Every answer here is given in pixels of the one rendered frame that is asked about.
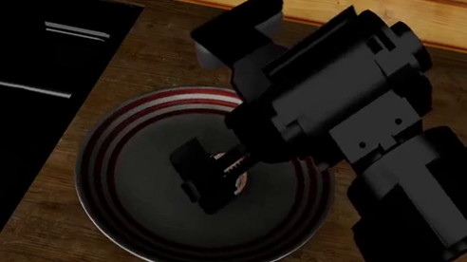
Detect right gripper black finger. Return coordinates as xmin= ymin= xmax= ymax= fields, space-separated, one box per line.
xmin=159 ymin=132 xmax=256 ymax=222

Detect round plate with red rings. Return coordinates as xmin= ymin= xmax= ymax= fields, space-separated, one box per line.
xmin=60 ymin=65 xmax=351 ymax=262

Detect black stovetop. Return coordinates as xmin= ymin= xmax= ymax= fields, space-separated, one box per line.
xmin=0 ymin=0 xmax=147 ymax=262

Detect black wrist camera grey ends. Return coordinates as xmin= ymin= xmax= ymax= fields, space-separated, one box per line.
xmin=183 ymin=0 xmax=298 ymax=84

